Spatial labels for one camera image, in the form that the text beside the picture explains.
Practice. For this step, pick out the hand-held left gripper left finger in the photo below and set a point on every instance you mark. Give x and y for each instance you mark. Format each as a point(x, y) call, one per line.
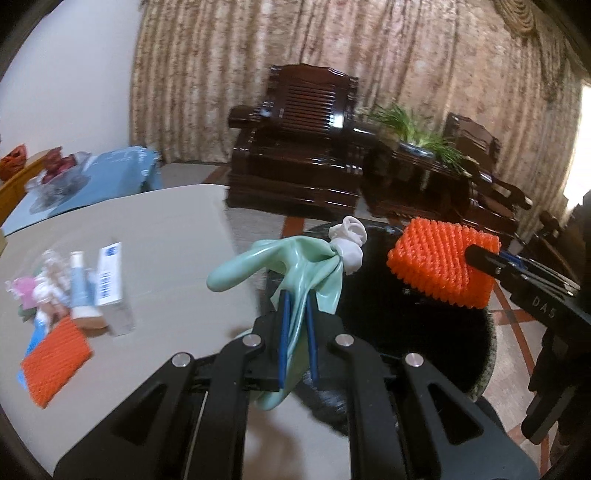
point(282, 346)

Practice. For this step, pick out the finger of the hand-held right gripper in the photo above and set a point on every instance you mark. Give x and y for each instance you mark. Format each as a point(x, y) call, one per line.
point(485, 259)
point(540, 272)

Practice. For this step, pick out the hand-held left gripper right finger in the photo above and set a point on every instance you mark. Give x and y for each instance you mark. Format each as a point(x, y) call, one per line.
point(314, 346)

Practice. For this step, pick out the orange foam net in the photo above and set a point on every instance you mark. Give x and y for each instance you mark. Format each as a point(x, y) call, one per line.
point(434, 263)
point(55, 360)

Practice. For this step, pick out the green rubber glove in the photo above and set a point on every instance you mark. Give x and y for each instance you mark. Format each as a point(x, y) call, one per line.
point(295, 263)

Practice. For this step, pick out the black trash bin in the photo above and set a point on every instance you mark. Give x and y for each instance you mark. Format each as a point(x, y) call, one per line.
point(406, 341)

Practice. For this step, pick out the white box with blue print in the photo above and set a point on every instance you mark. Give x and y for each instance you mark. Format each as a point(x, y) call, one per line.
point(111, 286)

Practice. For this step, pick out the blue and white tube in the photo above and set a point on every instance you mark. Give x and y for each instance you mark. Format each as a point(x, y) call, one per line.
point(82, 290)

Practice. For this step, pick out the clear plastic wrapper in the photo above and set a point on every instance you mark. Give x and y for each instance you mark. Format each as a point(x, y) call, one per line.
point(51, 281)

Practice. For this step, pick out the blue packet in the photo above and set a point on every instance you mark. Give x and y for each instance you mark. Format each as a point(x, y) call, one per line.
point(39, 328)

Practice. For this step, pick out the pink wrapper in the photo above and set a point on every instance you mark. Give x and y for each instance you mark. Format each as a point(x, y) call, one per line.
point(24, 293)

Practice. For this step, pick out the dark wooden armchair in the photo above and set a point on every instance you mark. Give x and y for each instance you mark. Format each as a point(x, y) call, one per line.
point(485, 175)
point(295, 152)

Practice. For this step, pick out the dark wooden side table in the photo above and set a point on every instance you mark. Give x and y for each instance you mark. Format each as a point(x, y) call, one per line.
point(415, 184)

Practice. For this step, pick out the green potted plant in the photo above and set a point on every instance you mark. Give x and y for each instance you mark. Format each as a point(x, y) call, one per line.
point(406, 124)

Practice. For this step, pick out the grey tablecloth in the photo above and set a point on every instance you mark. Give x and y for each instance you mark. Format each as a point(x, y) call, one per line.
point(161, 240)

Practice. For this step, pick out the blue tablecloth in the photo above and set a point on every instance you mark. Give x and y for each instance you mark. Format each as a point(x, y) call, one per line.
point(115, 170)

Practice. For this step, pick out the beige patterned curtain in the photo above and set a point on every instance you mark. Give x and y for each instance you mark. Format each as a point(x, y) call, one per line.
point(207, 83)

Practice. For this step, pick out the clear glass fruit bowl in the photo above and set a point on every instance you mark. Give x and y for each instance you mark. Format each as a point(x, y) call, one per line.
point(55, 187)

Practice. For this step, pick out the red fruits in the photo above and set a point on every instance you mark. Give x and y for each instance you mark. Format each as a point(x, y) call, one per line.
point(60, 166)

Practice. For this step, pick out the orange plastic bag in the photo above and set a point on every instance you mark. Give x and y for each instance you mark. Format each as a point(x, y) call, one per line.
point(13, 161)

